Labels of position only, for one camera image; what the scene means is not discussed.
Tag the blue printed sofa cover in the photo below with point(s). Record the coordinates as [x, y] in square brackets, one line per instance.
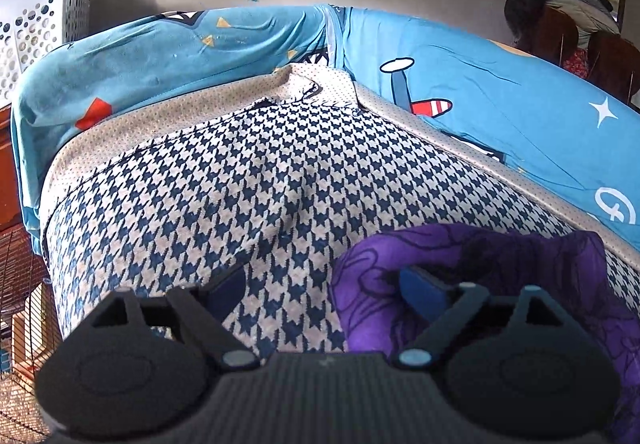
[450, 89]

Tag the white perforated laundry basket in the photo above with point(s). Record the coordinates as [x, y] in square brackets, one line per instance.
[37, 14]

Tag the houndstooth sofa mat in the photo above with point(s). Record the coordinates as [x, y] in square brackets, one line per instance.
[225, 194]

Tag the purple floral shirt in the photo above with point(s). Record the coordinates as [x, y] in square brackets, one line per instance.
[500, 274]

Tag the brown wooden cabinet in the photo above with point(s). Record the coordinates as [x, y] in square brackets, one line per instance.
[7, 164]

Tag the red floral cloth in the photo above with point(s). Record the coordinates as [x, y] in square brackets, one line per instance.
[577, 62]

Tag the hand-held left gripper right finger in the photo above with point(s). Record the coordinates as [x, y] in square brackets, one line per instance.
[420, 291]

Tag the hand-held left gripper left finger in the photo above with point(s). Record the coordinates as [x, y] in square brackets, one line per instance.
[227, 291]

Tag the pile of coats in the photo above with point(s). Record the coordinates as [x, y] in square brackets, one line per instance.
[560, 7]

